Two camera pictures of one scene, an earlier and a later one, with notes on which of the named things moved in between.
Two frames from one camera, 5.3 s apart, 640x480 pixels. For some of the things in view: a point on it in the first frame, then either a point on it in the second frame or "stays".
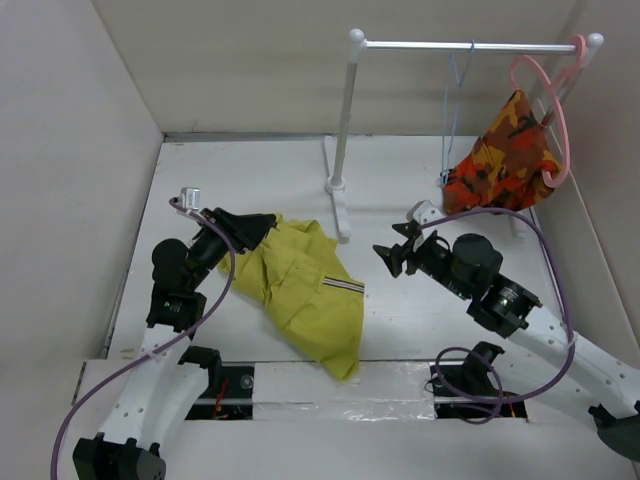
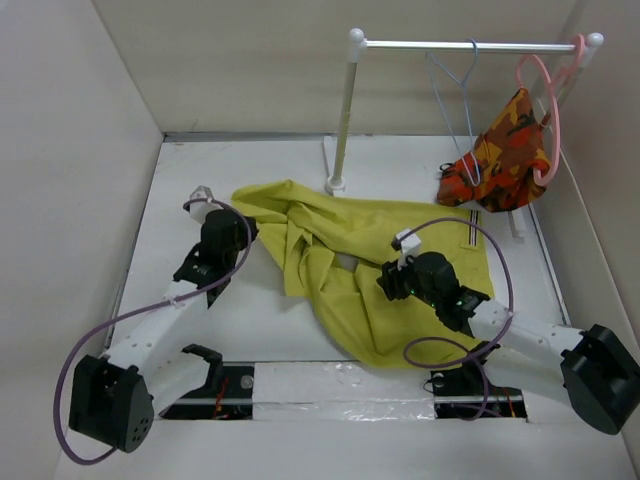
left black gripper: (243, 230) stays
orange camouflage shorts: (505, 166) stays
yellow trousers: (298, 268) to (331, 248)
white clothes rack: (334, 155) stays
